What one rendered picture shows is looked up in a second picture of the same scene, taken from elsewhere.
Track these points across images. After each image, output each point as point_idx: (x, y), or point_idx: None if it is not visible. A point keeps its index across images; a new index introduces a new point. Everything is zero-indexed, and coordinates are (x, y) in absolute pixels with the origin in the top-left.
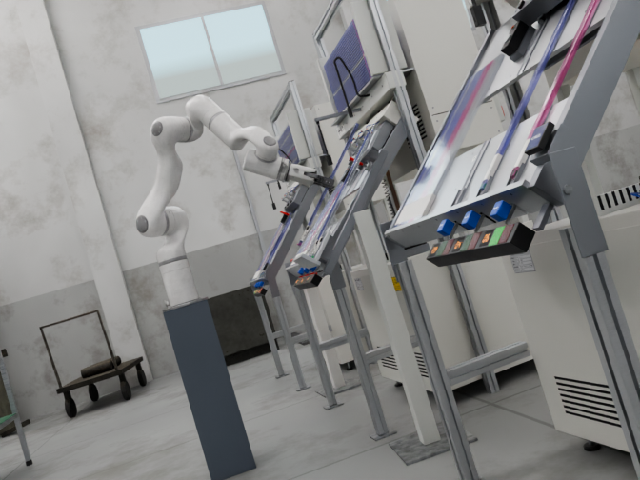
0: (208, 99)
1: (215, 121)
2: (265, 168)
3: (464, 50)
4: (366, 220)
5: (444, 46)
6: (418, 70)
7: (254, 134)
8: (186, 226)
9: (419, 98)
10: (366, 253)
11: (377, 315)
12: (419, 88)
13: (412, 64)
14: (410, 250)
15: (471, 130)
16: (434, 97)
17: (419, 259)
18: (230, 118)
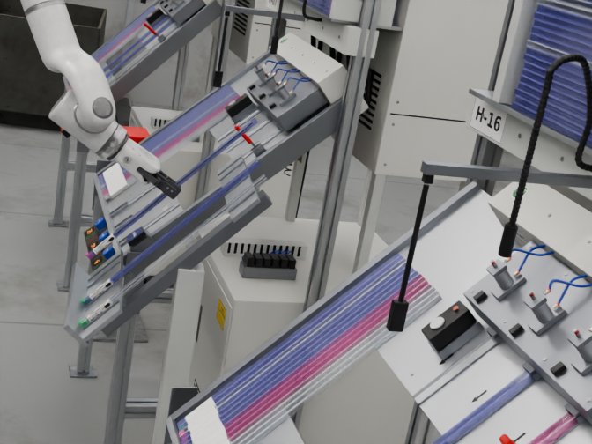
0: None
1: (38, 15)
2: (81, 135)
3: (493, 31)
4: (191, 286)
5: (466, 13)
6: (407, 36)
7: (84, 86)
8: None
9: (388, 74)
10: (170, 329)
11: None
12: (394, 62)
13: (403, 22)
14: (266, 271)
15: (436, 156)
16: (408, 88)
17: (264, 307)
18: (65, 18)
